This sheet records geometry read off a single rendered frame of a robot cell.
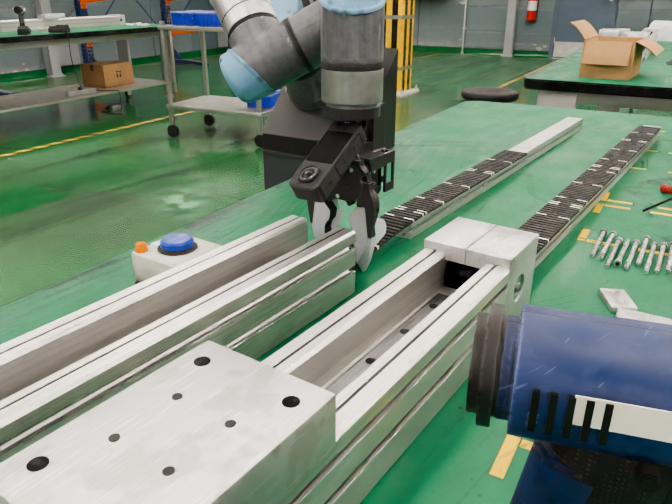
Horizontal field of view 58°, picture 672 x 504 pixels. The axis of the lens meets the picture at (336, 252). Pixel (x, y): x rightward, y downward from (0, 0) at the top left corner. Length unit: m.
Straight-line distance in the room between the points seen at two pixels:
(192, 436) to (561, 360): 0.20
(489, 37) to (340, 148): 11.49
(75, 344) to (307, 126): 0.96
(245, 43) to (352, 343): 0.46
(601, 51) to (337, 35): 2.21
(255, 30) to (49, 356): 0.49
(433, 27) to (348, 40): 11.82
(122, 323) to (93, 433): 0.24
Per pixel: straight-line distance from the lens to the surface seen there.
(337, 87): 0.74
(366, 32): 0.73
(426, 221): 0.98
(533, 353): 0.27
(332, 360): 0.52
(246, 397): 0.38
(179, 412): 0.38
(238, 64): 0.84
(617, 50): 2.86
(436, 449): 0.54
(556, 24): 11.87
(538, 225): 0.94
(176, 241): 0.75
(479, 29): 12.24
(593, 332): 0.28
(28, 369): 0.56
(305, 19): 0.84
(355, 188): 0.76
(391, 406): 0.48
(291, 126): 1.45
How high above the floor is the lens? 1.13
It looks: 23 degrees down
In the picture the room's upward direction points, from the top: straight up
